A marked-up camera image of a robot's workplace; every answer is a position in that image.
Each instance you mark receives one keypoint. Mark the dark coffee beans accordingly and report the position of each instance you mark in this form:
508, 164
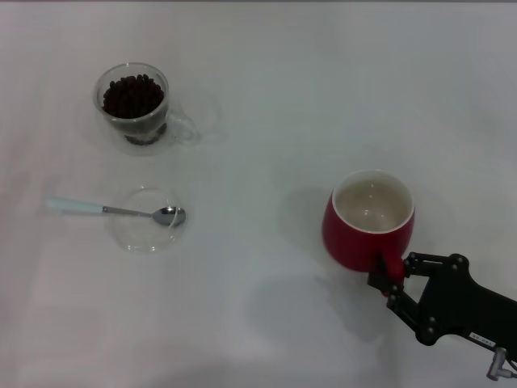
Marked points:
133, 97

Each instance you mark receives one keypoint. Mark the clear glass saucer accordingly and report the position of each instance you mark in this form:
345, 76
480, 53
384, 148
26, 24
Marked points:
137, 239

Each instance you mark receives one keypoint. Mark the red mug white inside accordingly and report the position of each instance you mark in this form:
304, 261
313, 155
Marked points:
347, 246

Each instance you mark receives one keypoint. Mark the clear double-wall glass mug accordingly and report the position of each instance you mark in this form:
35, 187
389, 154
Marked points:
109, 130

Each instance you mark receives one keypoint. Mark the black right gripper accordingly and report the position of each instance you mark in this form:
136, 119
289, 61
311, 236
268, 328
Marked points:
472, 307

